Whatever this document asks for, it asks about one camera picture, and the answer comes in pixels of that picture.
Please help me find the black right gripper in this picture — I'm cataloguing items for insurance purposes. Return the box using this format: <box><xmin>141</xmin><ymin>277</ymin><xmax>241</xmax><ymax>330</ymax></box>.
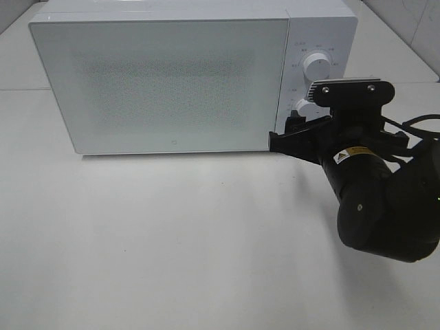
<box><xmin>268</xmin><ymin>107</ymin><xmax>409</xmax><ymax>165</ymax></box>

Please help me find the white microwave knob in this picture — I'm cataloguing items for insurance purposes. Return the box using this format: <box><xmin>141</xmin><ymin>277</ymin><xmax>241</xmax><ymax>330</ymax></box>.
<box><xmin>296</xmin><ymin>99</ymin><xmax>322</xmax><ymax>121</ymax></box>
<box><xmin>301</xmin><ymin>50</ymin><xmax>331</xmax><ymax>81</ymax></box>

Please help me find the white microwave door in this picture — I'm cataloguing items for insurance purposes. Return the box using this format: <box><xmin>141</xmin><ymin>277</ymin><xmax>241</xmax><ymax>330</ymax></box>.
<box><xmin>30</xmin><ymin>19</ymin><xmax>288</xmax><ymax>155</ymax></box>

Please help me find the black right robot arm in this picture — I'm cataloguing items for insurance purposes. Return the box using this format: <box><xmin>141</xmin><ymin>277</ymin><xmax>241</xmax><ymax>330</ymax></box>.
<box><xmin>269</xmin><ymin>107</ymin><xmax>439</xmax><ymax>263</ymax></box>

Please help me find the white microwave oven body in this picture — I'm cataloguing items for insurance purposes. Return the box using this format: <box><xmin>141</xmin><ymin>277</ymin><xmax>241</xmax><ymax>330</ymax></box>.
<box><xmin>29</xmin><ymin>1</ymin><xmax>358</xmax><ymax>134</ymax></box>

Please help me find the black camera cable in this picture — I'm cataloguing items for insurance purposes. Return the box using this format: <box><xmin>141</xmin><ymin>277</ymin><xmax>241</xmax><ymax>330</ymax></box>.
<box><xmin>381</xmin><ymin>111</ymin><xmax>440</xmax><ymax>166</ymax></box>

